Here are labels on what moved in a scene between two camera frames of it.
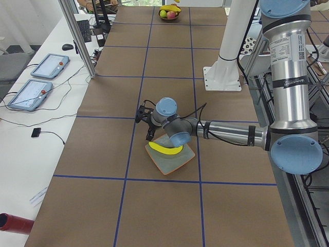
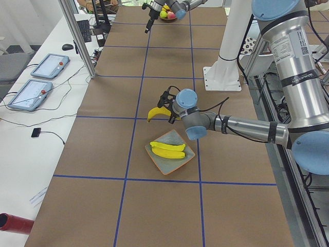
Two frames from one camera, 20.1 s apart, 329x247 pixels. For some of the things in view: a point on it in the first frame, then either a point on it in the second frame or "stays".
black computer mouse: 67,47 stays
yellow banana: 168,151 to 167,154
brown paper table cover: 106,191 stays
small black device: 36,132 stays
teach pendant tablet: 51,66 stays
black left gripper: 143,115 to 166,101
